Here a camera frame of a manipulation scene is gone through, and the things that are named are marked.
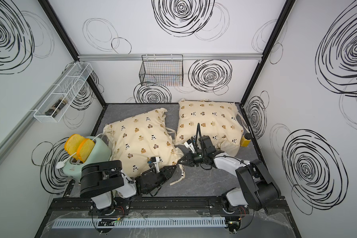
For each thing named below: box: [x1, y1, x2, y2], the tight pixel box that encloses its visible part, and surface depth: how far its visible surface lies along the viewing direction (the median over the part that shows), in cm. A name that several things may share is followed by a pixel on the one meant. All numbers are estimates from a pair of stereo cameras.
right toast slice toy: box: [76, 138, 96, 164], surface depth 74 cm
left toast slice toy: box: [64, 133, 86, 161], surface depth 74 cm
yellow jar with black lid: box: [239, 132, 252, 148], surface depth 95 cm
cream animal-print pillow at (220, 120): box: [175, 99, 244, 154], surface depth 98 cm
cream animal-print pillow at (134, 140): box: [102, 108, 184, 178], surface depth 90 cm
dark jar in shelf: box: [44, 96, 68, 119], surface depth 69 cm
